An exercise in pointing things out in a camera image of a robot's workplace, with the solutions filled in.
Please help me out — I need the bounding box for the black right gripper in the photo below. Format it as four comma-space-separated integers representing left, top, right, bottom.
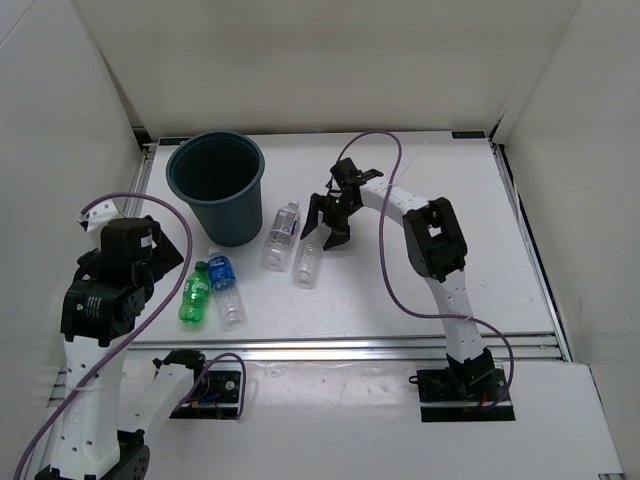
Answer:
301, 194, 361, 251

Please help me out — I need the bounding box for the clear plastic bottle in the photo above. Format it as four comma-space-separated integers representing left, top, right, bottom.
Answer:
292, 235, 323, 289

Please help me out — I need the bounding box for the white label clear bottle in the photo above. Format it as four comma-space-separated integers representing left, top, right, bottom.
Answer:
262, 200, 300, 272

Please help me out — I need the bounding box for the green plastic soda bottle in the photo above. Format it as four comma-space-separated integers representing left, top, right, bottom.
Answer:
178, 261, 211, 325

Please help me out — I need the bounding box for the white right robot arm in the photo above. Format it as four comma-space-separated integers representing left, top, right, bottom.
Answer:
301, 158, 510, 408

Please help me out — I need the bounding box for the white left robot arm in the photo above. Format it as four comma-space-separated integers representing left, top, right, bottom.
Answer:
36, 216, 210, 479

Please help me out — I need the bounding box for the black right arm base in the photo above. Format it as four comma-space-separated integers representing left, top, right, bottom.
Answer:
408, 368, 516, 423

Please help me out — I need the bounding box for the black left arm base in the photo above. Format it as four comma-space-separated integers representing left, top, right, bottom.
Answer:
170, 352, 247, 421

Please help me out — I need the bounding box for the dark teal plastic bin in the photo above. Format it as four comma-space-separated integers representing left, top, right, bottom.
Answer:
166, 131, 265, 247

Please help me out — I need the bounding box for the blue label clear bottle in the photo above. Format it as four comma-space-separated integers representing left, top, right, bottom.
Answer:
206, 247, 247, 331

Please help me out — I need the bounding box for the aluminium table frame rail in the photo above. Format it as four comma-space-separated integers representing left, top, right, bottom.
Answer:
129, 334, 571, 362

